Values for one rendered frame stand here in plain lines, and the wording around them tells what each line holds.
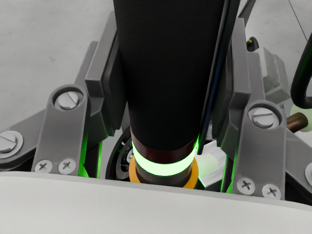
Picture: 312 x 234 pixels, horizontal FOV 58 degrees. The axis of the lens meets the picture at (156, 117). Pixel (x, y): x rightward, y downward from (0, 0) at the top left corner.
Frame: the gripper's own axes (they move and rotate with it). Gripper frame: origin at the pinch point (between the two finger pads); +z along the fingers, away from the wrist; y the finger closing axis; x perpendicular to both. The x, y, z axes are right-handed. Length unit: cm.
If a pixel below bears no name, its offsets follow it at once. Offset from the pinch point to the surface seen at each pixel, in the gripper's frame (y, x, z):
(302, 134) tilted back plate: 22.7, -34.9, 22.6
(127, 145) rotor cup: -6.2, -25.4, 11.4
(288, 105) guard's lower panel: 70, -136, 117
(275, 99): 19, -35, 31
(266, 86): 16.8, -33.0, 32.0
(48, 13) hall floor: -132, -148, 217
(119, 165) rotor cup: -6.8, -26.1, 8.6
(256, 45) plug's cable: 16, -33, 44
